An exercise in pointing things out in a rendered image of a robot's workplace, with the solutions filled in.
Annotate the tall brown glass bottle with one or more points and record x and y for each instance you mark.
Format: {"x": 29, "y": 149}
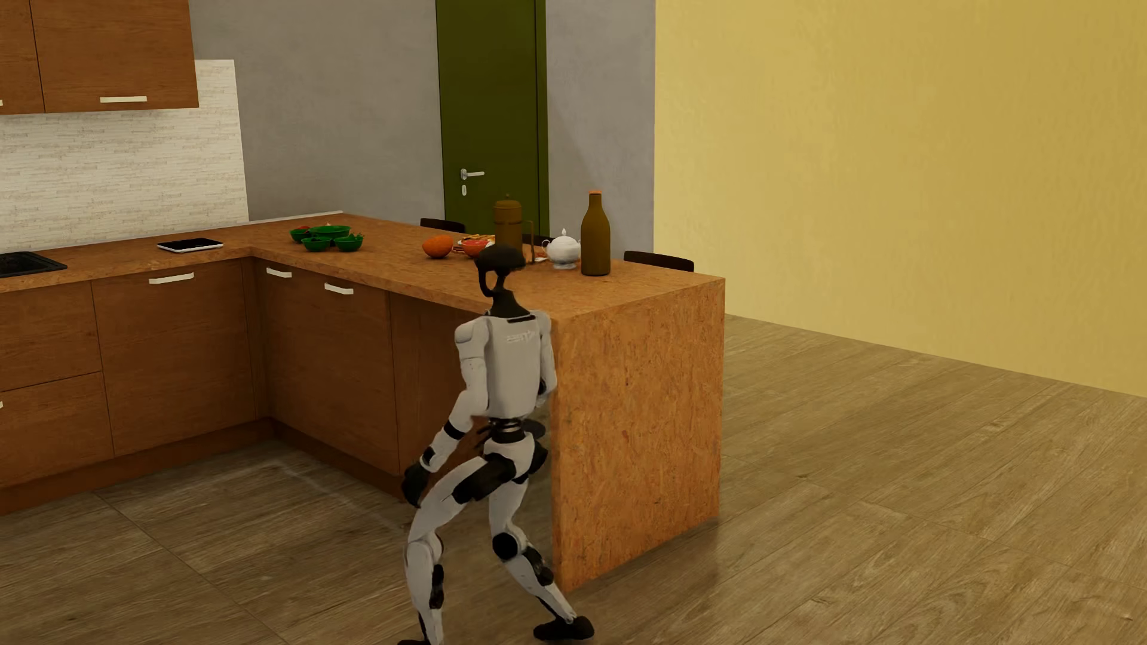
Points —
{"x": 595, "y": 237}

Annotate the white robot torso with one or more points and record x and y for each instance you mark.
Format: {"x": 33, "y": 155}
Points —
{"x": 511, "y": 358}

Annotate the olive green door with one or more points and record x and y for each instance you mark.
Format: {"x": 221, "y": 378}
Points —
{"x": 491, "y": 107}

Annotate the red bowl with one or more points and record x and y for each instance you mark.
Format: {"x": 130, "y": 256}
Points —
{"x": 474, "y": 245}

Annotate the white right robot leg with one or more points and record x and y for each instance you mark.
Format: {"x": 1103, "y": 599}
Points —
{"x": 529, "y": 564}

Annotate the dark chair back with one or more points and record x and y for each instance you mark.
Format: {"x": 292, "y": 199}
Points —
{"x": 442, "y": 224}
{"x": 659, "y": 261}

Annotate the black sink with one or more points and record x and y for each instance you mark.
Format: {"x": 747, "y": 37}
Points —
{"x": 22, "y": 263}

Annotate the white tile backsplash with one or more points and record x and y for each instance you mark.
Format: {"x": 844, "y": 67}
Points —
{"x": 125, "y": 170}

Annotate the orange fruit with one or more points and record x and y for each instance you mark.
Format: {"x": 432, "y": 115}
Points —
{"x": 437, "y": 246}

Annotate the white left robot leg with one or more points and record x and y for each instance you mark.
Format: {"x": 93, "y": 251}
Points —
{"x": 430, "y": 537}

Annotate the brown wooden wall cabinet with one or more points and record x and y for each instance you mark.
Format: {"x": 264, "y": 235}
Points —
{"x": 107, "y": 54}

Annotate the white teapot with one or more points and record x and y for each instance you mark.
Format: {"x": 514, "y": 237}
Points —
{"x": 564, "y": 250}

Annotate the wide green bowl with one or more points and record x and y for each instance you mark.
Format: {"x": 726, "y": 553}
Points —
{"x": 330, "y": 231}

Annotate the orange wood kitchen counter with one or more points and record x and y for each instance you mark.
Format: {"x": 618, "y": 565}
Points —
{"x": 627, "y": 403}

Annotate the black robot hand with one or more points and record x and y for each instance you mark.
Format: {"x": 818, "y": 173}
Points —
{"x": 414, "y": 485}

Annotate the black robot head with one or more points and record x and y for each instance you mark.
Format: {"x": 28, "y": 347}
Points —
{"x": 499, "y": 267}

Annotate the white robot leg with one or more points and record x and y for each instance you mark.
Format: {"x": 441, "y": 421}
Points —
{"x": 430, "y": 537}
{"x": 529, "y": 564}

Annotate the brown cylindrical jar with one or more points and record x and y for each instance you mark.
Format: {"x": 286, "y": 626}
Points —
{"x": 507, "y": 226}

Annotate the black tablet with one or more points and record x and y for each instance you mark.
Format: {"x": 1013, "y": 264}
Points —
{"x": 190, "y": 245}

